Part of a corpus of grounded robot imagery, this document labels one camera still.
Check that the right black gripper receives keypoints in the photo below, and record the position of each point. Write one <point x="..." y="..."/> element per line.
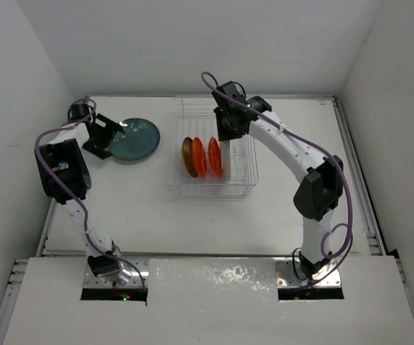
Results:
<point x="224" y="134"/>

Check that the yellow brown patterned plate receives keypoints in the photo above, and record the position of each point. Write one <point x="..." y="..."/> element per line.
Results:
<point x="187" y="157"/>

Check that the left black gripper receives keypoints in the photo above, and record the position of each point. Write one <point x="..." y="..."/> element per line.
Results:
<point x="110" y="130"/>

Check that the dark teal round plate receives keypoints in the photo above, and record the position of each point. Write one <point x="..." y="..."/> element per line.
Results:
<point x="142" y="138"/>

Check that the white foam front panel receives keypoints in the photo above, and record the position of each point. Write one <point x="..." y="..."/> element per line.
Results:
<point x="211" y="301"/>

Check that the orange plastic plate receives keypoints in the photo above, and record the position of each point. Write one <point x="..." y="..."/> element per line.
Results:
<point x="214" y="156"/>
<point x="198" y="157"/>

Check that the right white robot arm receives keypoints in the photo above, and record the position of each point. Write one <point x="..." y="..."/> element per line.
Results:
<point x="320" y="175"/>

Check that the white wire dish rack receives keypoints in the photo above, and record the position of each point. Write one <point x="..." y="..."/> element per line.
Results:
<point x="194" y="117"/>

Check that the white plate red teal pattern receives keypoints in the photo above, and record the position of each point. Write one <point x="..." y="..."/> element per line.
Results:
<point x="226" y="159"/>

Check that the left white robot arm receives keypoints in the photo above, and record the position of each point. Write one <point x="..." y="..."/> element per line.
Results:
<point x="65" y="178"/>

